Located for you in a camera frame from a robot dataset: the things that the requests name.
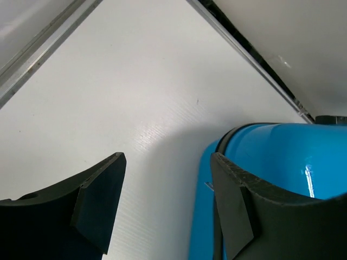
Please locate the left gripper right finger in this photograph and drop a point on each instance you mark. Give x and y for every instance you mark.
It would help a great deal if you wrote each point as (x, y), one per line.
(254, 219)

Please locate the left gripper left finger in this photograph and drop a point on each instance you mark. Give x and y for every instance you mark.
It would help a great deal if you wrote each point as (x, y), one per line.
(72, 219)

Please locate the blue child suitcase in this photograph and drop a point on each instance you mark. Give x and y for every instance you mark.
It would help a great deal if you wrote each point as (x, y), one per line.
(307, 159)

